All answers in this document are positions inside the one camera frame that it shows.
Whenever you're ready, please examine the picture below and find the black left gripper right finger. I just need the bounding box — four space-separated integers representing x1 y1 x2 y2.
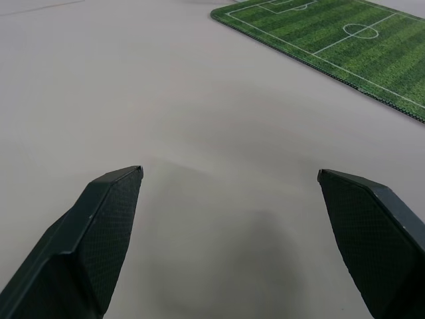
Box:
317 168 425 319

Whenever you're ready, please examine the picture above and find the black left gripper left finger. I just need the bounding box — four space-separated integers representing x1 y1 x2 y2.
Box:
0 165 145 319

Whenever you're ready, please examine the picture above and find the green soccer field mat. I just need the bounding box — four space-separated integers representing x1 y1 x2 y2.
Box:
210 0 425 124

